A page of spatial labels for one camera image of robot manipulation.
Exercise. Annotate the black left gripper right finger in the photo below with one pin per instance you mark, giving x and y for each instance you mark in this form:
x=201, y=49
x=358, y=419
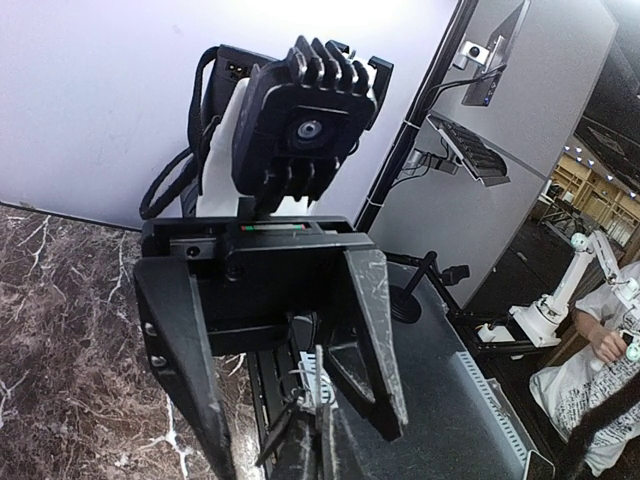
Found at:
x=339, y=456

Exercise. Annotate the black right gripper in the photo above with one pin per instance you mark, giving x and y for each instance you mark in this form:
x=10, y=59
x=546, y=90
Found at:
x=222, y=286

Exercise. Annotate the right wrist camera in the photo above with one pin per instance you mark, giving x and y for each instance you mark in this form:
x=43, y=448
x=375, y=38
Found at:
x=289, y=125

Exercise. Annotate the small black desk stand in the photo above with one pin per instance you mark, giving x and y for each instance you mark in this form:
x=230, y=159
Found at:
x=405, y=307

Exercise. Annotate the keyboard tray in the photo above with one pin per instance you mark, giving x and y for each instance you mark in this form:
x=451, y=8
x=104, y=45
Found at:
x=461, y=149

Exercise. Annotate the seated person white shirt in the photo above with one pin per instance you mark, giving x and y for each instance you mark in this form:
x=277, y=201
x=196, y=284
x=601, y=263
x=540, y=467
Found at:
x=593, y=376

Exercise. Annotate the monitor on stand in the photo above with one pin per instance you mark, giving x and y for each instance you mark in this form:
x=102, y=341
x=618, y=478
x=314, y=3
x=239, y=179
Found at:
x=490, y=57

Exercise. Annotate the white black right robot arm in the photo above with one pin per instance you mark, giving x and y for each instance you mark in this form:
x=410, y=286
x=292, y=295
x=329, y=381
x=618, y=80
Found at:
x=181, y=198

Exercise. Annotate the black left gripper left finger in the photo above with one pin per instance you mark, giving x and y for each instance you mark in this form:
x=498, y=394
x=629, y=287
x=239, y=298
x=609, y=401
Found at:
x=297, y=456

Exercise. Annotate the black right corner post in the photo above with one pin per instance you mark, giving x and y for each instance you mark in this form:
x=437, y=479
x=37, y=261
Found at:
x=405, y=139

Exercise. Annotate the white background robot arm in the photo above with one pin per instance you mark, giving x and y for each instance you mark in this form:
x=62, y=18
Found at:
x=454, y=432

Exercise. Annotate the white slotted cable duct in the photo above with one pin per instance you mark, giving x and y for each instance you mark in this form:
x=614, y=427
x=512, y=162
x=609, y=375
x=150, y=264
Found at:
x=508, y=436

